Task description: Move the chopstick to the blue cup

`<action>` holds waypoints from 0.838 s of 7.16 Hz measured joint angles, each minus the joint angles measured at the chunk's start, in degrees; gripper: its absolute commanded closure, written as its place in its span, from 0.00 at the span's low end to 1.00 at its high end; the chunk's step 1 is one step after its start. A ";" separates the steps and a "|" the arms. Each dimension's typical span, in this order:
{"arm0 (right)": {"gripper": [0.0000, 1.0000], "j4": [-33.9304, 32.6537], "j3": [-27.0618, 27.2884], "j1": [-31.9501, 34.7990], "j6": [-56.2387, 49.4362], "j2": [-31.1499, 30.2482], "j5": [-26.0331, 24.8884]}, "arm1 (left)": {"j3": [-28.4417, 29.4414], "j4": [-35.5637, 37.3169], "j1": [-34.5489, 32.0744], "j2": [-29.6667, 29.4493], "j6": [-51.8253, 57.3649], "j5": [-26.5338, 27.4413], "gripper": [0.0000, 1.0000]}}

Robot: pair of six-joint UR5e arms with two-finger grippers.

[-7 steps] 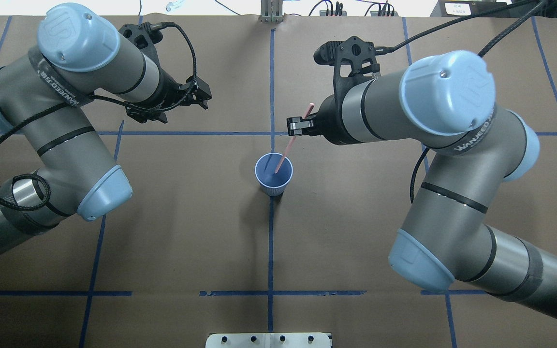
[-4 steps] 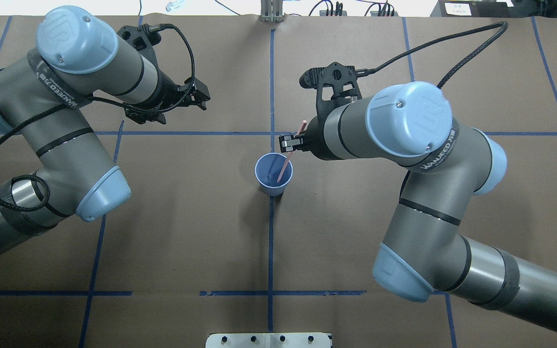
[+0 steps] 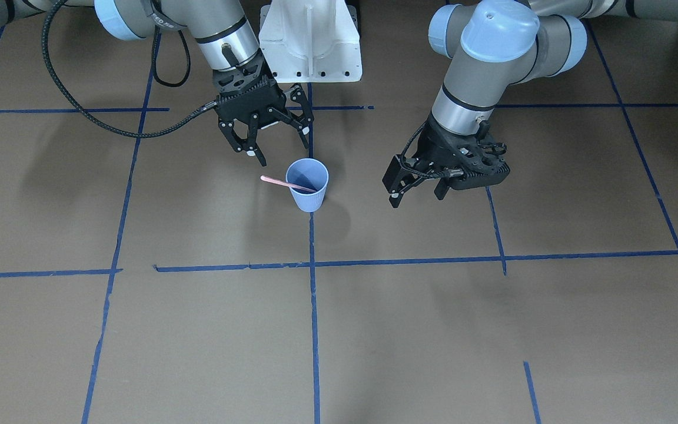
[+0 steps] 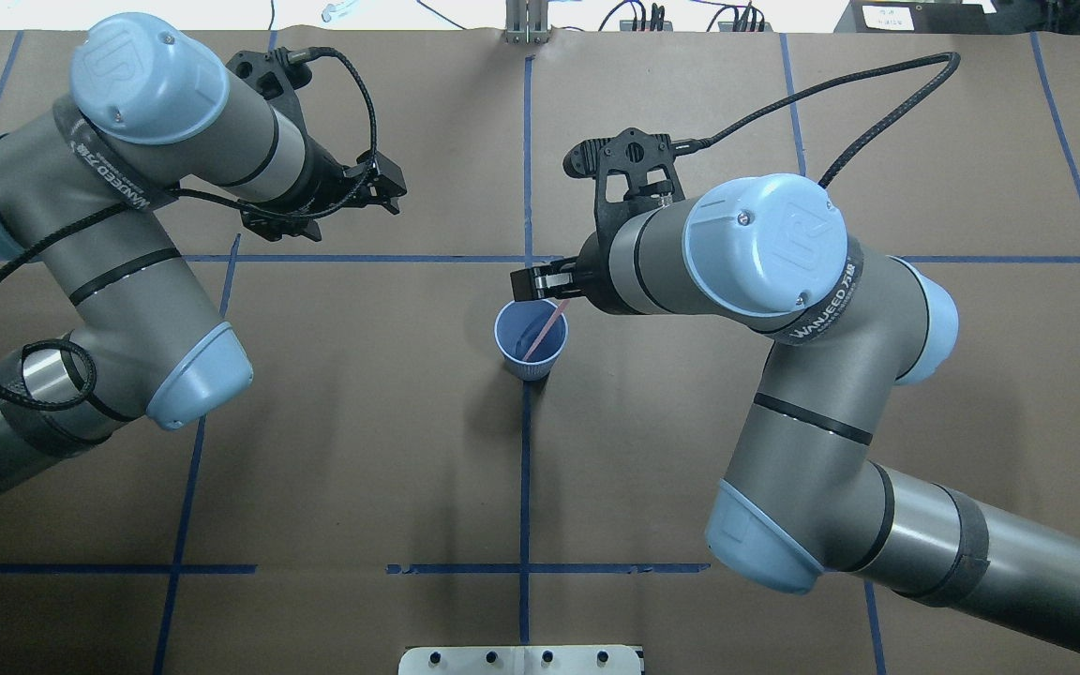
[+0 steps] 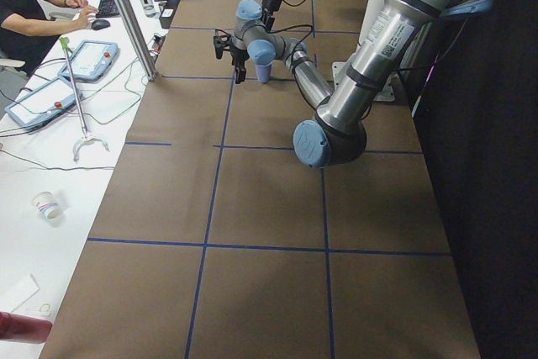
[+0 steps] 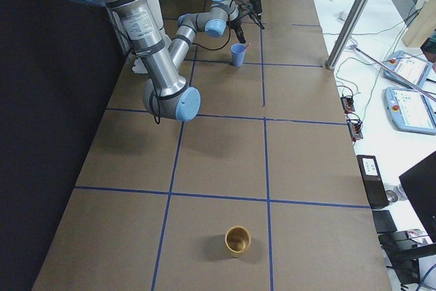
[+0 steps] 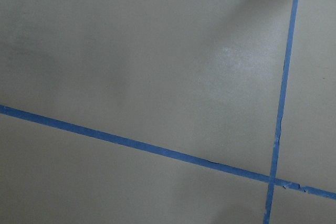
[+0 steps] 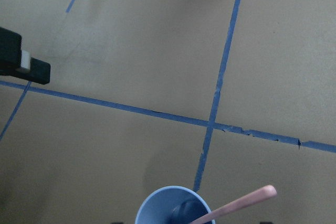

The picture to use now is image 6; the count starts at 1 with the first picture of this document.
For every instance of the orange connector board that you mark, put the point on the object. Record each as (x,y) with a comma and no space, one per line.
(355,128)
(347,102)

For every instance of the teach pendant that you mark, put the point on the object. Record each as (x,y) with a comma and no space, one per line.
(409,111)
(411,67)

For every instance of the orange connector board near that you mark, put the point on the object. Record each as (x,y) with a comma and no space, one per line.
(355,128)

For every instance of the black box with label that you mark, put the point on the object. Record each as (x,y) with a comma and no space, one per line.
(372,181)

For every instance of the orange connector board far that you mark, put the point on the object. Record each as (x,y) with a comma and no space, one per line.
(347,102)

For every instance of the lower teach pendant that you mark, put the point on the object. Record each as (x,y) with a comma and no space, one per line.
(409,111)

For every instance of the aluminium frame post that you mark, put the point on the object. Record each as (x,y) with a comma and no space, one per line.
(345,33)

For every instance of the orange cup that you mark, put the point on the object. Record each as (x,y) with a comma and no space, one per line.
(237,241)

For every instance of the light blue ribbed cup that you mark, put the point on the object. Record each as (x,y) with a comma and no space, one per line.
(238,54)

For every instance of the upper teach pendant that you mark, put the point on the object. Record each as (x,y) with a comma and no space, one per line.
(411,67)

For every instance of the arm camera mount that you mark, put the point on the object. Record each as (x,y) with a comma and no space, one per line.
(246,9)

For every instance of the black monitor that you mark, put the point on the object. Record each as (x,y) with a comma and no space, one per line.
(419,185)

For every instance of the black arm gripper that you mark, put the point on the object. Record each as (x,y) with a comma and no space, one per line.
(236,26)

